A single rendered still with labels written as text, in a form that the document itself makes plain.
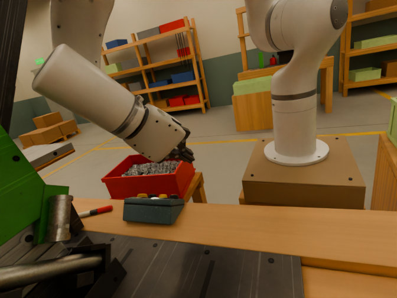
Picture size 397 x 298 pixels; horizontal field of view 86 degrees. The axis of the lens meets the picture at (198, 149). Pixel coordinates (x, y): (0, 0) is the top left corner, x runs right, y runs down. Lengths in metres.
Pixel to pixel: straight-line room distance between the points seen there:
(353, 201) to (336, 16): 0.41
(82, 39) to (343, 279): 0.61
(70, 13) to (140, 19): 6.36
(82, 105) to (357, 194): 0.60
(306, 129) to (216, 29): 5.34
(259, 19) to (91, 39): 0.40
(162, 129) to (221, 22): 5.50
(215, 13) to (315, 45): 5.40
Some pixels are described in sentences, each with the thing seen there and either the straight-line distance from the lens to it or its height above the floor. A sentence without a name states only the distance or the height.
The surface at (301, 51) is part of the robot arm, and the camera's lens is 0.58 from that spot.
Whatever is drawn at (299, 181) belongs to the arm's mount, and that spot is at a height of 0.93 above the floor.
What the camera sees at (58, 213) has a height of 1.07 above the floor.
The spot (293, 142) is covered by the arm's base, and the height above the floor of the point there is 0.99.
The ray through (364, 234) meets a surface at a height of 0.90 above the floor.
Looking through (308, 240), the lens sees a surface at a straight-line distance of 0.50.
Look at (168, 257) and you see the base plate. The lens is 0.51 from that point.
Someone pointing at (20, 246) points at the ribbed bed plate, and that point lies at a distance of 0.48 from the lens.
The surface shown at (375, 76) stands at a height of 0.31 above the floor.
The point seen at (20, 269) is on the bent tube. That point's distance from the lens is 0.43.
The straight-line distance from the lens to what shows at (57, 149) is 0.65.
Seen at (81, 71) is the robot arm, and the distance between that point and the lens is 0.37.
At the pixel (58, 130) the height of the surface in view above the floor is 0.32.
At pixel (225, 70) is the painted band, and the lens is 5.86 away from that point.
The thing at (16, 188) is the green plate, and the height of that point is 1.13.
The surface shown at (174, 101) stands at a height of 0.39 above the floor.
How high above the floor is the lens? 1.26
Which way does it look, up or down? 22 degrees down
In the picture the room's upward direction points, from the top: 13 degrees counter-clockwise
